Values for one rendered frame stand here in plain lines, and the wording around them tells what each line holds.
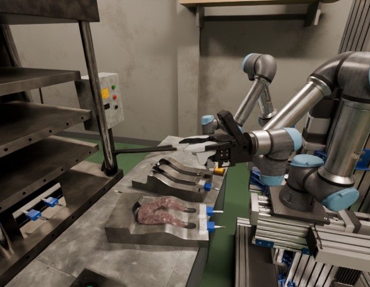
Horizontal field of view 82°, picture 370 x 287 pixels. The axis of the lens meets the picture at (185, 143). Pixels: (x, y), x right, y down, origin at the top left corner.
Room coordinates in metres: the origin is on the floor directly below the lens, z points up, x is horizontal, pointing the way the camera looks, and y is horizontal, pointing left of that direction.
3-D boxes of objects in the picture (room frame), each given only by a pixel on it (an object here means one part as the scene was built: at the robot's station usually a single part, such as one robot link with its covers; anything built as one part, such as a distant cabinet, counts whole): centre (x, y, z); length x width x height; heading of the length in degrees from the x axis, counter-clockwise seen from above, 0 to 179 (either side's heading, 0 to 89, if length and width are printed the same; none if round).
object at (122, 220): (0.85, 0.13, 0.86); 0.50 x 0.26 x 0.11; 87
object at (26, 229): (0.99, 1.02, 0.87); 0.50 x 0.27 x 0.17; 69
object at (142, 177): (1.22, 0.08, 0.87); 0.50 x 0.26 x 0.14; 69
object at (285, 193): (0.78, -0.52, 1.09); 0.15 x 0.15 x 0.10
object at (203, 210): (0.90, -0.15, 0.86); 0.13 x 0.05 x 0.05; 87
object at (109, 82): (1.67, 0.66, 0.74); 0.30 x 0.22 x 1.47; 159
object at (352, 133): (0.65, -0.55, 1.41); 0.15 x 0.12 x 0.55; 12
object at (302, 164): (0.77, -0.52, 1.20); 0.13 x 0.12 x 0.14; 12
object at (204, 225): (0.79, -0.14, 0.86); 0.13 x 0.05 x 0.05; 87
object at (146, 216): (0.86, 0.12, 0.90); 0.26 x 0.18 x 0.08; 87
